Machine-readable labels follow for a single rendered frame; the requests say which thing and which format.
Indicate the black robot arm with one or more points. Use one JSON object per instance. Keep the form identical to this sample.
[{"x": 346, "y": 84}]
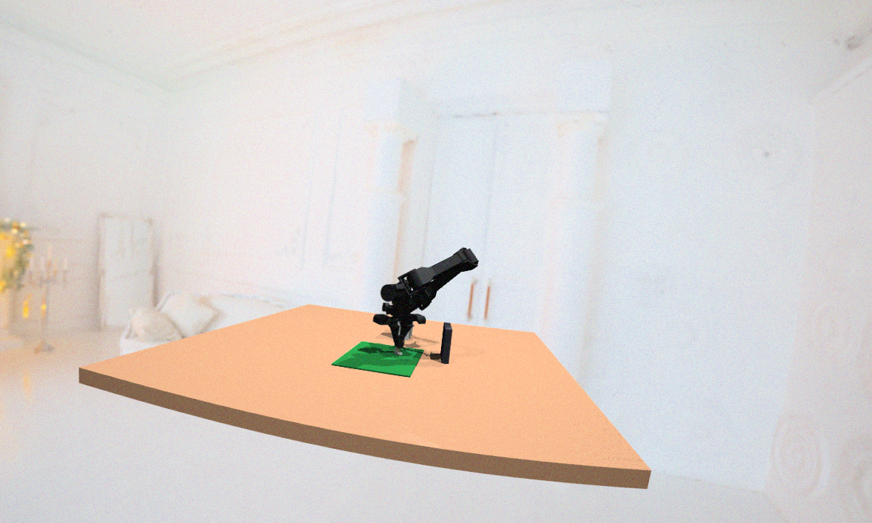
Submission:
[{"x": 426, "y": 281}]

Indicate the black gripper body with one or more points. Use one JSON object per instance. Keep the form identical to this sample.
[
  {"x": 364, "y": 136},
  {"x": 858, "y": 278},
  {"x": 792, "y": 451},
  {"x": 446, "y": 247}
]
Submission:
[{"x": 399, "y": 313}]

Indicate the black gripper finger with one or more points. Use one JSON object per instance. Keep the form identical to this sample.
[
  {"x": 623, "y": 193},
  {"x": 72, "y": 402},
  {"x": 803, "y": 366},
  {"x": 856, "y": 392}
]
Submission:
[
  {"x": 404, "y": 329},
  {"x": 394, "y": 329}
]

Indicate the green circuit board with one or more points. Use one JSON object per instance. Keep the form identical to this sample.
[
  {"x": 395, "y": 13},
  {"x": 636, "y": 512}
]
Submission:
[{"x": 380, "y": 358}]

